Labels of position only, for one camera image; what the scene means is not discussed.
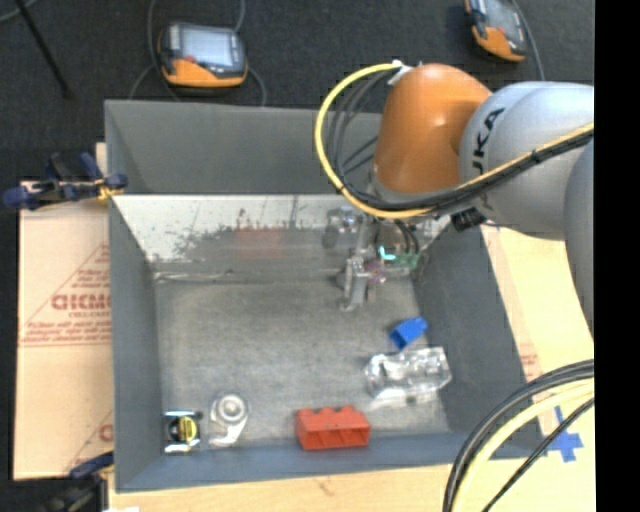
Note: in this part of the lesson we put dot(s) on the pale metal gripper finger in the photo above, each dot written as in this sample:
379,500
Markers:
353,286
374,281

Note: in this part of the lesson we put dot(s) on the blue small block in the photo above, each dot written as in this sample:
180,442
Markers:
408,332

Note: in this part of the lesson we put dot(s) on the grey metal bin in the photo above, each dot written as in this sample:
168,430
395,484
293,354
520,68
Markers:
280,345

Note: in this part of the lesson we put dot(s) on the clear plastic packaging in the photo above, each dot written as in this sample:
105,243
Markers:
407,372

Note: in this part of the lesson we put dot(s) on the red toy brick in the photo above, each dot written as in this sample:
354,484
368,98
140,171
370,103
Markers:
332,429

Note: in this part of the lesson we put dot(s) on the clear glass thing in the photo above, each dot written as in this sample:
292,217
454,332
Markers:
228,414

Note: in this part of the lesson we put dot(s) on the yellow and black tape measure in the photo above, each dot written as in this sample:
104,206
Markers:
183,430

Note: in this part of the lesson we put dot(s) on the brown cardboard board red print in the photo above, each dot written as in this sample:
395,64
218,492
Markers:
62,340

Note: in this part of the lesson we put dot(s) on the black cylinder on white bracket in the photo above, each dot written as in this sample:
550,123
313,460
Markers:
467,220

